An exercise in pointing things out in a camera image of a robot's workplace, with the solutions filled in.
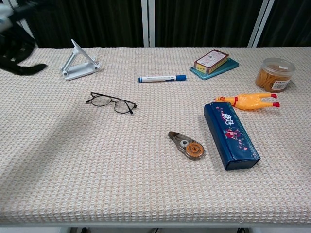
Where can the yellow rubber chicken toy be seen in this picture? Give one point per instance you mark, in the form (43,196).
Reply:
(250,100)

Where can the teal phone case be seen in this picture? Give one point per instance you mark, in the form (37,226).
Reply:
(227,66)

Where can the white marker with blue cap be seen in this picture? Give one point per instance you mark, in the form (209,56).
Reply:
(158,78)

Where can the clear correction tape dispenser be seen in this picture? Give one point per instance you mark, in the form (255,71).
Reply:
(190,148)

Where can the white folding phone stand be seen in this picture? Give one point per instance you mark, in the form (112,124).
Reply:
(79,69)

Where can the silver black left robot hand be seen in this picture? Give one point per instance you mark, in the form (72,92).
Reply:
(12,55)

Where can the clear jar of rubber bands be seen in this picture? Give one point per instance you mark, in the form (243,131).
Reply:
(273,76)

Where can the dark blue pencil case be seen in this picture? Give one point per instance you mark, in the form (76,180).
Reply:
(230,136)

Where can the white metal frame post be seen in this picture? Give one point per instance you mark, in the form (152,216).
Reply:
(148,24)
(30,36)
(261,24)

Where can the black pleated curtain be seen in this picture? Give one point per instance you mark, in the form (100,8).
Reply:
(85,21)

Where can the red cream card box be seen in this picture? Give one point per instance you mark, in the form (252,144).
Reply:
(211,60)

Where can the beige waffle-weave tablecloth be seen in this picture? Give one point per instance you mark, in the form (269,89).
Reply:
(145,189)

